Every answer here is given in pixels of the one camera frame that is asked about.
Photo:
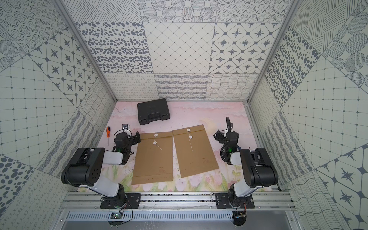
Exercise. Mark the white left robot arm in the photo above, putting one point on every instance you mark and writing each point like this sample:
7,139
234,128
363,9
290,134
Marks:
85,167

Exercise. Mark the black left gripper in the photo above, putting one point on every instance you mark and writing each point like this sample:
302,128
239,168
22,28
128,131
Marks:
134,139

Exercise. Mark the black plastic tool case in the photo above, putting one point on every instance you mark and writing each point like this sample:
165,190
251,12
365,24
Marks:
153,111

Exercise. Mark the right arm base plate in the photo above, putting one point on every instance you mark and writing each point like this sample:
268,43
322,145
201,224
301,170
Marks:
234,200

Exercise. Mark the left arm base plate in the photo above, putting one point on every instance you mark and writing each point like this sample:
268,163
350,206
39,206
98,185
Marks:
132,200

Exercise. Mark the aluminium mounting rail frame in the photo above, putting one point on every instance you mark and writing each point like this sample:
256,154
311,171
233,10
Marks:
180,201

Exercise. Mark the brown kraft file bag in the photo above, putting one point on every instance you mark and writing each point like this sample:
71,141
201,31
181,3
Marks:
154,159
194,151

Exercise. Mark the orange handled screwdriver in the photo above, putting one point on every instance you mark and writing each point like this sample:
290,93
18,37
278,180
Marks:
108,131

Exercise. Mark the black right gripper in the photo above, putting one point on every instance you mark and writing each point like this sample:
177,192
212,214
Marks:
220,135

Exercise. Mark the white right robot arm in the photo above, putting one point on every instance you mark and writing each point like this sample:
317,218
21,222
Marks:
257,168

